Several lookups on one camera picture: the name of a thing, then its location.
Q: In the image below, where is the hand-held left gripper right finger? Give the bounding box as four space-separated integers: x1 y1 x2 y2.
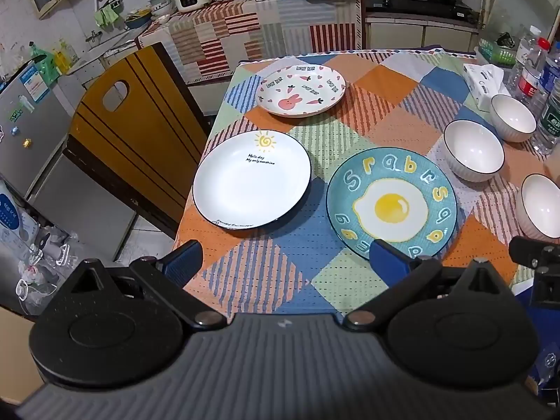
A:
341 238 504 332

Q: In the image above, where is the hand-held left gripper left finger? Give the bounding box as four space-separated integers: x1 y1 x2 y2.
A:
65 240 229 330

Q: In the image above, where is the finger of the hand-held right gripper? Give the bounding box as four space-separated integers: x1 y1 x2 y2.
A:
509 235 560 309

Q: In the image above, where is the white ribbed bowl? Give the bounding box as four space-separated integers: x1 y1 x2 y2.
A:
516 173 560 241
443 119 506 183
489 93 538 143

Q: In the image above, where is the teal fried egg plate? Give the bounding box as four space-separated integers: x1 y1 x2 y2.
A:
326 146 459 261

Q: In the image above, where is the white sun print plate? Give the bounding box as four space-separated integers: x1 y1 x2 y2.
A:
192 130 312 230

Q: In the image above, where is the pink rabbit print plate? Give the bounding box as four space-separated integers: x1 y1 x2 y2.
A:
256 64 347 119

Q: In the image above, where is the green label water bottle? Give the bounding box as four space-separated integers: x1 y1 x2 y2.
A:
531 92 560 156

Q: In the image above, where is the white plastic bag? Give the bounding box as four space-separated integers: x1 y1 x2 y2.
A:
15 262 58 312

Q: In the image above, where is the white tissue pack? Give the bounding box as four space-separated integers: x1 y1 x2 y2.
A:
463 63 512 112

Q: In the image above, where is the red label water bottle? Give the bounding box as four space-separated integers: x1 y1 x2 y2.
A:
515 37 550 106

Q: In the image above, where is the white blue printed bag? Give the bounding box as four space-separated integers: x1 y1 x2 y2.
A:
0 179 41 268

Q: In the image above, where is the blue label water bottle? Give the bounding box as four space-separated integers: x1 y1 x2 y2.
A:
540 41 560 110

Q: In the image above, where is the grey fridge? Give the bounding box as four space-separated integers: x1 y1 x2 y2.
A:
0 59 138 263

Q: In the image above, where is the green plastic basket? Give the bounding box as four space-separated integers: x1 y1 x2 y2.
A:
475 37 519 68

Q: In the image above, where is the clear white cap bottle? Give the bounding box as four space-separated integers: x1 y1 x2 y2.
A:
507 25 542 92

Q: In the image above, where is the cream base cabinet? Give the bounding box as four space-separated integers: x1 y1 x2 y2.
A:
364 16 480 53

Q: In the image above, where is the yellow detergent bottle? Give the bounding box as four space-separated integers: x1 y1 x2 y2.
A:
52 39 79 74

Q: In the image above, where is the striped counter cloth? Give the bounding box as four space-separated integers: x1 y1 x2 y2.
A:
138 0 364 86

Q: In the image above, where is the green detergent bottle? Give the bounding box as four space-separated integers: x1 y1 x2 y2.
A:
28 41 55 76

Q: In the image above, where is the green rag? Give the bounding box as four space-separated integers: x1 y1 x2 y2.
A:
94 4 121 28

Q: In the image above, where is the black gas stove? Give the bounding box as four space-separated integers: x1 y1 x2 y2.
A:
362 0 480 21

